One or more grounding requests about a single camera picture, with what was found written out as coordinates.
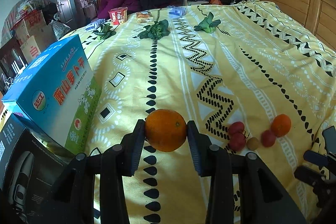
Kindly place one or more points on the large orange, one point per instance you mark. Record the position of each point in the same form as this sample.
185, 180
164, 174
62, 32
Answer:
165, 130

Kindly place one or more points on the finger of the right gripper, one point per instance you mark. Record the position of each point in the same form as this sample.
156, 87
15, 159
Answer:
315, 158

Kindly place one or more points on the green vegetable left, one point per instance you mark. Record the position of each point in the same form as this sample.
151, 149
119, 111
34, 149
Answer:
104, 31

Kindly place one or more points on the blue tissue pack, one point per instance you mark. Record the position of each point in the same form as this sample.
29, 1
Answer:
176, 12

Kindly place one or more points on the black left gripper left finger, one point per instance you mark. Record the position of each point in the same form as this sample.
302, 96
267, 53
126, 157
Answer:
120, 160

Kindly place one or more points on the packaged bread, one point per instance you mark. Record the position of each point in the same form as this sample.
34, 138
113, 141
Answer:
144, 17

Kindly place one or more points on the red tomato right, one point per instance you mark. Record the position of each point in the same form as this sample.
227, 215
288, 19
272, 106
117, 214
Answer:
268, 138

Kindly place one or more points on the stacked cardboard boxes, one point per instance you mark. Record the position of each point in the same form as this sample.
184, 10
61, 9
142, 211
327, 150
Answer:
33, 35

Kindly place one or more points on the yellow patterned bedsheet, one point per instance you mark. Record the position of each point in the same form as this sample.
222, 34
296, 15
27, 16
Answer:
259, 63

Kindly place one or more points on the red tomato upper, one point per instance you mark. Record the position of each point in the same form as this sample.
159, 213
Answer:
236, 128

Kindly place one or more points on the green vegetable middle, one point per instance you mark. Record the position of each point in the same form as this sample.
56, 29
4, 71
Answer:
156, 31

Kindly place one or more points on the red instant noodle cup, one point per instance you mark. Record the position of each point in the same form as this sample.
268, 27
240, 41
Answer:
118, 15

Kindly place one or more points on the black shaver box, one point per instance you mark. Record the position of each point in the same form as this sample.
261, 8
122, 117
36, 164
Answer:
31, 161

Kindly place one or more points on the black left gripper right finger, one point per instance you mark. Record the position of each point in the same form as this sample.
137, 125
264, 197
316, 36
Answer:
214, 162

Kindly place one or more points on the brown kiwi fruit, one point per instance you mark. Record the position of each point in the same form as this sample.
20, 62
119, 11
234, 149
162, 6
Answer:
252, 143

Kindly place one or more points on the small orange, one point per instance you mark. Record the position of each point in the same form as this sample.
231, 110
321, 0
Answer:
281, 125

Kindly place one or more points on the wooden headboard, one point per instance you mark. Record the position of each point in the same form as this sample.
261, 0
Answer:
317, 16

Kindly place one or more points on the blue green carton box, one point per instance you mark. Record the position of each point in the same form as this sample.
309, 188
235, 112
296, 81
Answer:
58, 93

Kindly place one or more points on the green vegetable right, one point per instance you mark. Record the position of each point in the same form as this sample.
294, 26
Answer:
208, 24

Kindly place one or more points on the green vegetable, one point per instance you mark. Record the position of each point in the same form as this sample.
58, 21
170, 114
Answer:
208, 24
156, 31
104, 31

